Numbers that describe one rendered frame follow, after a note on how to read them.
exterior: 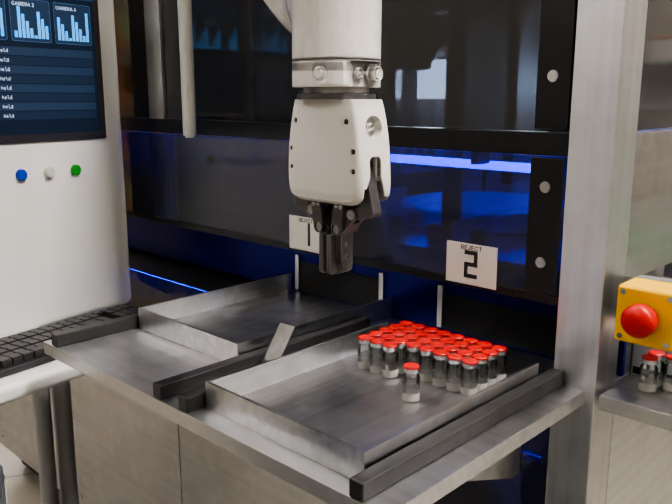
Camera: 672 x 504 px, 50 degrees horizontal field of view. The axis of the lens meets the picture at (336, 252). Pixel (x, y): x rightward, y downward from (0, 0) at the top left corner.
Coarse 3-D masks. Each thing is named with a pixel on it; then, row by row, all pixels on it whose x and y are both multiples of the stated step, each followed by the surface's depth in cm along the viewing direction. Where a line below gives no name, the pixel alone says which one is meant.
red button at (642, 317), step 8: (640, 304) 86; (624, 312) 86; (632, 312) 85; (640, 312) 84; (648, 312) 84; (624, 320) 86; (632, 320) 85; (640, 320) 84; (648, 320) 84; (656, 320) 84; (624, 328) 86; (632, 328) 85; (640, 328) 84; (648, 328) 84; (656, 328) 85; (632, 336) 86; (640, 336) 85
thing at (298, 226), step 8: (296, 216) 128; (296, 224) 128; (304, 224) 127; (312, 224) 125; (296, 232) 128; (304, 232) 127; (312, 232) 126; (296, 240) 129; (304, 240) 127; (312, 240) 126; (296, 248) 129; (304, 248) 128; (312, 248) 126
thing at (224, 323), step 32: (224, 288) 132; (256, 288) 137; (288, 288) 143; (160, 320) 115; (192, 320) 124; (224, 320) 124; (256, 320) 124; (288, 320) 124; (320, 320) 114; (224, 352) 104
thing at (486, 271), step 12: (456, 252) 105; (480, 252) 102; (492, 252) 101; (456, 264) 105; (480, 264) 103; (492, 264) 101; (456, 276) 106; (480, 276) 103; (492, 276) 102; (492, 288) 102
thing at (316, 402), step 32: (320, 352) 102; (352, 352) 107; (224, 384) 90; (256, 384) 94; (288, 384) 96; (320, 384) 96; (352, 384) 96; (384, 384) 96; (512, 384) 90; (224, 416) 87; (256, 416) 82; (288, 416) 86; (320, 416) 86; (352, 416) 86; (384, 416) 86; (416, 416) 86; (448, 416) 81; (288, 448) 79; (320, 448) 75; (352, 448) 72; (384, 448) 73
